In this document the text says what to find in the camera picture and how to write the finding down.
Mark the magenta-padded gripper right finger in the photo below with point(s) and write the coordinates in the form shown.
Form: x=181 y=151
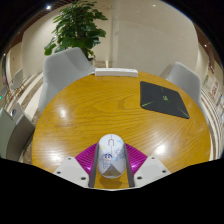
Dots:
x=151 y=170

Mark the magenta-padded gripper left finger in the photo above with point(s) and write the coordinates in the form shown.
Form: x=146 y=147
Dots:
x=71 y=170

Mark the white cartoon-print computer mouse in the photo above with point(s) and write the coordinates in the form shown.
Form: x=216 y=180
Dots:
x=111 y=153

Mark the black mouse pad green lines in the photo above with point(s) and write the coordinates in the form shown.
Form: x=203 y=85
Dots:
x=163 y=99

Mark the grey armchair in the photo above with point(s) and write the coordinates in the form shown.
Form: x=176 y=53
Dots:
x=13 y=135

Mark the grey shell chair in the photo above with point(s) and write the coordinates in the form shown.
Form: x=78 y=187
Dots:
x=63 y=73
x=186 y=81

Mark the white power strip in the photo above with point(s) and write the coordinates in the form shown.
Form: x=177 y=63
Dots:
x=116 y=72

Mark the small grey chair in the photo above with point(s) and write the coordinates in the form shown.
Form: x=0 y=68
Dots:
x=17 y=78

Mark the green potted plant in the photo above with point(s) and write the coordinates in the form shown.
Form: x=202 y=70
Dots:
x=75 y=26

